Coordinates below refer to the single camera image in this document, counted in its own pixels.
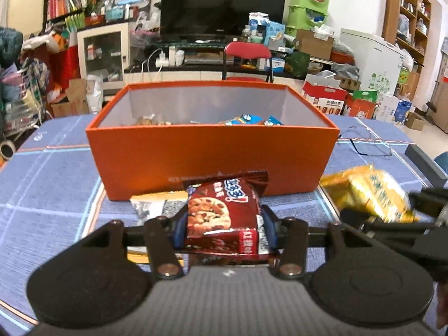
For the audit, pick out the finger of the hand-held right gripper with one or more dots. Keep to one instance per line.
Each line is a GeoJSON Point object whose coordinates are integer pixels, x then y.
{"type": "Point", "coordinates": [434, 201]}
{"type": "Point", "coordinates": [392, 227]}

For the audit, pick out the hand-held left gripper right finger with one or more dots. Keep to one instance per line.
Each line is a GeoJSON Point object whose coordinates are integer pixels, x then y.
{"type": "Point", "coordinates": [270, 231]}

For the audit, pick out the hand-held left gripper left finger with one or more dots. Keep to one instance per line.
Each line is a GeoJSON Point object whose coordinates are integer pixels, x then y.
{"type": "Point", "coordinates": [179, 227]}

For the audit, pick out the brown cookie packet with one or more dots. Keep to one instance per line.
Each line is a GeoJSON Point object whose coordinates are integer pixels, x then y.
{"type": "Point", "coordinates": [217, 213]}

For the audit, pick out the gold snack packet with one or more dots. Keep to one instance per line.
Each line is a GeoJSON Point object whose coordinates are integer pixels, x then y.
{"type": "Point", "coordinates": [371, 192]}

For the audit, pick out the orange cardboard box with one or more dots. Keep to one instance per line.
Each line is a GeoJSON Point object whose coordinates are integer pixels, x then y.
{"type": "Point", "coordinates": [175, 154]}

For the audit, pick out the blue cookie packet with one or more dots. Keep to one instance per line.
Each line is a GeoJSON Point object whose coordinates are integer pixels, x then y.
{"type": "Point", "coordinates": [245, 119]}
{"type": "Point", "coordinates": [273, 122]}

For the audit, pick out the clear granola packet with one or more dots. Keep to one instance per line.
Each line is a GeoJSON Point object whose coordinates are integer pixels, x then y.
{"type": "Point", "coordinates": [150, 121]}

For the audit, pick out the white yellow snack packet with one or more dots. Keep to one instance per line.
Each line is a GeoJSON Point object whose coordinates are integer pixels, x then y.
{"type": "Point", "coordinates": [154, 206]}

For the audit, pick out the dark grey case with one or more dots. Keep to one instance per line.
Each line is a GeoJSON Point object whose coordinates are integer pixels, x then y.
{"type": "Point", "coordinates": [425, 162]}

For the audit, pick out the small cardboard box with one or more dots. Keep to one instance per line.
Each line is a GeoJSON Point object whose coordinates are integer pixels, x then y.
{"type": "Point", "coordinates": [416, 121]}

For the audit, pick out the eyeglasses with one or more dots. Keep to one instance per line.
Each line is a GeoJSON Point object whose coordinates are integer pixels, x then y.
{"type": "Point", "coordinates": [371, 143]}

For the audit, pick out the white blue box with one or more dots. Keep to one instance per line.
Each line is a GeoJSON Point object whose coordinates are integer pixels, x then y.
{"type": "Point", "coordinates": [393, 110]}

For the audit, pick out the orange gift box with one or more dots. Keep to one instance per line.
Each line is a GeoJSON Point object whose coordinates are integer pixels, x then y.
{"type": "Point", "coordinates": [360, 108]}

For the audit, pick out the green white box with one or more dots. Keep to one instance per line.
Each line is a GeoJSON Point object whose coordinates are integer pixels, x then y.
{"type": "Point", "coordinates": [365, 95]}

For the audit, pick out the blue plaid tablecloth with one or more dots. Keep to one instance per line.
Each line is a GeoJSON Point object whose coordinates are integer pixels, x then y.
{"type": "Point", "coordinates": [45, 199]}

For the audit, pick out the red white gift box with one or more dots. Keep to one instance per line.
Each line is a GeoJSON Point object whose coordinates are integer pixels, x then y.
{"type": "Point", "coordinates": [323, 98]}

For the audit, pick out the white chest freezer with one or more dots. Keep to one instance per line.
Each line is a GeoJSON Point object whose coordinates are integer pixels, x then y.
{"type": "Point", "coordinates": [374, 63]}

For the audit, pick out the white plastic bag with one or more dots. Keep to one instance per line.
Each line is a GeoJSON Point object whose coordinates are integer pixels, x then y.
{"type": "Point", "coordinates": [94, 94]}

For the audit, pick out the black tv stand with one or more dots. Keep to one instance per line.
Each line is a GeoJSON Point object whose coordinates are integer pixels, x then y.
{"type": "Point", "coordinates": [203, 68]}

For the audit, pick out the small brown cardboard piece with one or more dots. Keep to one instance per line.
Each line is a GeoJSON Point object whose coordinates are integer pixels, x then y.
{"type": "Point", "coordinates": [75, 96]}

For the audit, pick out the white power strip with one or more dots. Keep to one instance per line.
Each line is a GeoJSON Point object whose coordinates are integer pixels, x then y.
{"type": "Point", "coordinates": [161, 60]}

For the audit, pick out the dark green bag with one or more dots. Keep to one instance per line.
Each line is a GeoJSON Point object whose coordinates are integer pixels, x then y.
{"type": "Point", "coordinates": [297, 63]}

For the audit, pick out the red chair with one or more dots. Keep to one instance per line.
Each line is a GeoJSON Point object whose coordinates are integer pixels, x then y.
{"type": "Point", "coordinates": [248, 50]}

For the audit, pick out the wooden shelf unit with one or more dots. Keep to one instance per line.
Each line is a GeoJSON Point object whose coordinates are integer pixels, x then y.
{"type": "Point", "coordinates": [407, 17]}

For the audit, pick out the white glass door cabinet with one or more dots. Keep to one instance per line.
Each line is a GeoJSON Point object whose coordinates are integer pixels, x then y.
{"type": "Point", "coordinates": [103, 56]}

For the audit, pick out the brown cardboard box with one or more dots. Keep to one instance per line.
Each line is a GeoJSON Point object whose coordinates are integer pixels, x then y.
{"type": "Point", "coordinates": [315, 45]}

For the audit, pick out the red paper bag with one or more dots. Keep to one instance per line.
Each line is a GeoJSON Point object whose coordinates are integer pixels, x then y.
{"type": "Point", "coordinates": [66, 63]}

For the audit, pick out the blue white carton pack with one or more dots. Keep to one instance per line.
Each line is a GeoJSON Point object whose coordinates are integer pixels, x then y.
{"type": "Point", "coordinates": [269, 29]}

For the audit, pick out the green storage bins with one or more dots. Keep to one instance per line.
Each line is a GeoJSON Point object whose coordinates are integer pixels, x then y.
{"type": "Point", "coordinates": [309, 7]}

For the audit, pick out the black television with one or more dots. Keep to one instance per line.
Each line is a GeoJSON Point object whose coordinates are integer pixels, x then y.
{"type": "Point", "coordinates": [224, 3]}

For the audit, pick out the dark teal puffer jacket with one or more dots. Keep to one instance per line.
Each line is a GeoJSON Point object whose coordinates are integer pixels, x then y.
{"type": "Point", "coordinates": [10, 45]}

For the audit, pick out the bookshelf with books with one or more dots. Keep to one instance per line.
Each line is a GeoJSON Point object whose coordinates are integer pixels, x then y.
{"type": "Point", "coordinates": [66, 0]}

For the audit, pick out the beige standing air conditioner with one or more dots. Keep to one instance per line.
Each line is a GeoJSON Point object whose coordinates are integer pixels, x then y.
{"type": "Point", "coordinates": [28, 3]}

